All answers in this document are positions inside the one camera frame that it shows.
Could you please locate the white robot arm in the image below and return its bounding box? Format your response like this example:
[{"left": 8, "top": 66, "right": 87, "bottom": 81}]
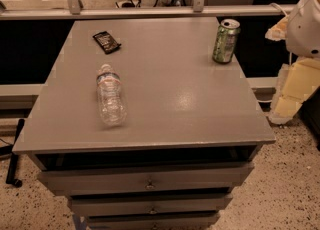
[{"left": 286, "top": 0, "right": 320, "bottom": 58}]

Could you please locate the green soda can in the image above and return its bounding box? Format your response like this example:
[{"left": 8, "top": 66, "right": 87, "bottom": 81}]
[{"left": 212, "top": 19, "right": 240, "bottom": 64}]

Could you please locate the grey drawer cabinet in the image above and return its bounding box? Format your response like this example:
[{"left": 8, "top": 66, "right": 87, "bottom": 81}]
[{"left": 12, "top": 17, "right": 277, "bottom": 230}]

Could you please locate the clear plastic water bottle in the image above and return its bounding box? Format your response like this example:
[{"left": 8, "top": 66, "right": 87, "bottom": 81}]
[{"left": 96, "top": 64, "right": 126, "bottom": 127}]

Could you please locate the black snack packet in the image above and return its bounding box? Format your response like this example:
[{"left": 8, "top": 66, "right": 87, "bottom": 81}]
[{"left": 93, "top": 31, "right": 121, "bottom": 54}]

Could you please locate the top grey drawer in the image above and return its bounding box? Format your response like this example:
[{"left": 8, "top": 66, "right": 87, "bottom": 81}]
[{"left": 38, "top": 162, "right": 254, "bottom": 196}]

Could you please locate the grey drawer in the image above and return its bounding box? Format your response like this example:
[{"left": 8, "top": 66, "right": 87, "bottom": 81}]
[
  {"left": 70, "top": 193, "right": 232, "bottom": 217},
  {"left": 87, "top": 212, "right": 219, "bottom": 230},
  {"left": 38, "top": 162, "right": 254, "bottom": 196}
]

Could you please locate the middle grey drawer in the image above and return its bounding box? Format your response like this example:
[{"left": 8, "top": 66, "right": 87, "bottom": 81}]
[{"left": 70, "top": 193, "right": 232, "bottom": 217}]

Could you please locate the bottom grey drawer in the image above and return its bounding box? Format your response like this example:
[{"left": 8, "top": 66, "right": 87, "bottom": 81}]
[{"left": 87, "top": 212, "right": 219, "bottom": 230}]

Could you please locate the black pole on floor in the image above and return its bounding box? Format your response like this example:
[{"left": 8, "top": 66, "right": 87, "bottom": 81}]
[{"left": 6, "top": 119, "right": 25, "bottom": 188}]

